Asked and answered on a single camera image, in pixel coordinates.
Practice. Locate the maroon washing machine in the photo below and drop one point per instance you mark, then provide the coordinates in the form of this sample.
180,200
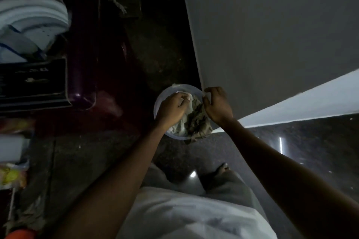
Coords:
109,59

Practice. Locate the person's white shirt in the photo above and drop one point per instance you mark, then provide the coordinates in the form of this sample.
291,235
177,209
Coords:
190,216

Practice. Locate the white plastic basin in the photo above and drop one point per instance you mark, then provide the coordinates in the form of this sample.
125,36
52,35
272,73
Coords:
161,101

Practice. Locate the grey rag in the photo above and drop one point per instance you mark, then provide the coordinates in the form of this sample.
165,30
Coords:
29,215

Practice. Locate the olive crumpled garment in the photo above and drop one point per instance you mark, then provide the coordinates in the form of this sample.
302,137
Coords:
199,123

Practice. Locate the person's right fingers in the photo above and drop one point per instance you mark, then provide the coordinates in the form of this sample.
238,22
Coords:
209,98

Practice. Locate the person's right hand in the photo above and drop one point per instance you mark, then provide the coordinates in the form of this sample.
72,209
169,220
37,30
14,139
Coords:
220,107

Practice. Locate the person's right forearm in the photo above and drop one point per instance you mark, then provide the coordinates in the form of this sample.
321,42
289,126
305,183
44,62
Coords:
283,174

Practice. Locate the person's grey trousers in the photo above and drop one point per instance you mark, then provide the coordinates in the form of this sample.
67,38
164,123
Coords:
232,188

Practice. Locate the person's left hand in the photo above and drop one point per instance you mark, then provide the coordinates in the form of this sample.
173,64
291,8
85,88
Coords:
169,111

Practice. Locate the orange round object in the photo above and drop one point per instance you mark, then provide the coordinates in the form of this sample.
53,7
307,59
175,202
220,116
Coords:
21,234

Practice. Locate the person's left fingers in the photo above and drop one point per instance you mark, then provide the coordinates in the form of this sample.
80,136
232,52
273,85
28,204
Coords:
182,99

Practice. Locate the person's left forearm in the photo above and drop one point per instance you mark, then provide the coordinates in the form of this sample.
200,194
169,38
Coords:
117,180

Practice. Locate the white cloth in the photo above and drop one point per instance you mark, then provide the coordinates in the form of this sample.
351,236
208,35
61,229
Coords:
179,128

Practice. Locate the person's foot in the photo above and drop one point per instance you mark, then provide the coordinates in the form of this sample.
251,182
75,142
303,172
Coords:
221,168

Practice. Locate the yellow packet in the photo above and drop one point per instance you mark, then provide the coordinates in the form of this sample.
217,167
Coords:
11,175

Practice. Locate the white washing machine lid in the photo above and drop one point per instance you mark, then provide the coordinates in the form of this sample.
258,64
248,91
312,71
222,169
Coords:
33,20

